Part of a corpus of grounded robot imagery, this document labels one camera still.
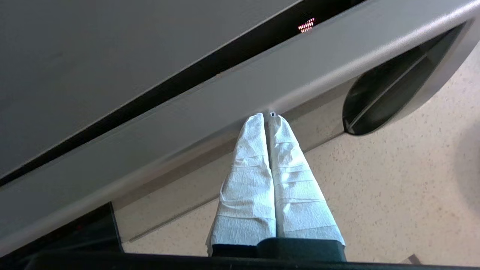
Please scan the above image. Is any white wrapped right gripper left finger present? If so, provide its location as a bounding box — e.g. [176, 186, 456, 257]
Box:
[205, 113, 277, 256]

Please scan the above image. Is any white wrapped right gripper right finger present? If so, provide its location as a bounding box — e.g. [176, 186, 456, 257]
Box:
[265, 112, 346, 248]

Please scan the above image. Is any black glass microwave door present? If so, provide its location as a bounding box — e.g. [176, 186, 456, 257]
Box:
[0, 0, 480, 257]

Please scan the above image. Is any silver black microwave oven body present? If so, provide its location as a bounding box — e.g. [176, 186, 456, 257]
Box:
[0, 0, 368, 188]

